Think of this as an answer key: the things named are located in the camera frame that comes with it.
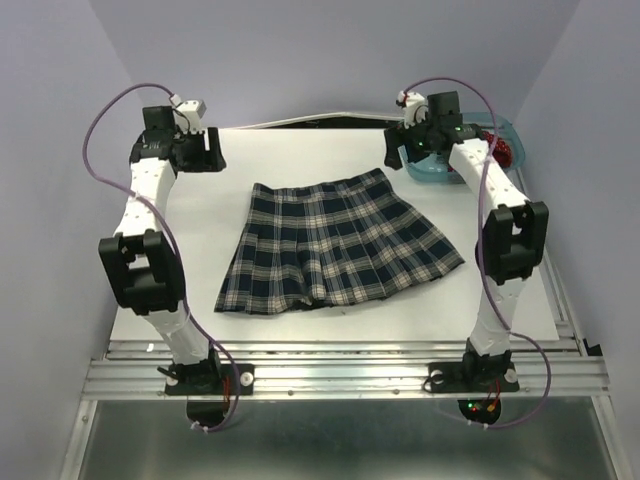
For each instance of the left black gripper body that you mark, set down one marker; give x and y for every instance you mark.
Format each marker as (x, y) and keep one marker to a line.
(193, 149)

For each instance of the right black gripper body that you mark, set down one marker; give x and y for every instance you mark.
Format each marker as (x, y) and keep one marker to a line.
(418, 140)

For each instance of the navy plaid pleated skirt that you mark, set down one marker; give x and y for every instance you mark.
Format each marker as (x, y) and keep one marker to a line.
(333, 244)

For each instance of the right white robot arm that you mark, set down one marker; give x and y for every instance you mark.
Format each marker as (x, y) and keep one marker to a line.
(511, 227)

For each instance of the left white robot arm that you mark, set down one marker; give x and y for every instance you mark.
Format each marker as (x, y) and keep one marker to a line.
(139, 260)

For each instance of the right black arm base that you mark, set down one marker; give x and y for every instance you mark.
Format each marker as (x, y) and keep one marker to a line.
(473, 373)

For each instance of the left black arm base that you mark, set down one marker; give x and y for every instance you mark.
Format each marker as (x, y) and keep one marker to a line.
(209, 377)

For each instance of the teal plastic bin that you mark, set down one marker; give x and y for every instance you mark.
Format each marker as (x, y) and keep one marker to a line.
(433, 169)

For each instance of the red polka dot skirt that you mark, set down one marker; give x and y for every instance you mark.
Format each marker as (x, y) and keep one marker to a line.
(502, 152)

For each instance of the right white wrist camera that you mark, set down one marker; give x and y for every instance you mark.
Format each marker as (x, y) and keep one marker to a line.
(414, 107)

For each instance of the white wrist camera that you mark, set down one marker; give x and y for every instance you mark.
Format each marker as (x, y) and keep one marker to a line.
(188, 114)
(414, 107)

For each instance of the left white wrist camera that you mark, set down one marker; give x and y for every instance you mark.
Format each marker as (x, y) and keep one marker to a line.
(188, 114)

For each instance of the aluminium rail frame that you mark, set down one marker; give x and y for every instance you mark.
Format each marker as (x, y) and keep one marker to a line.
(343, 393)

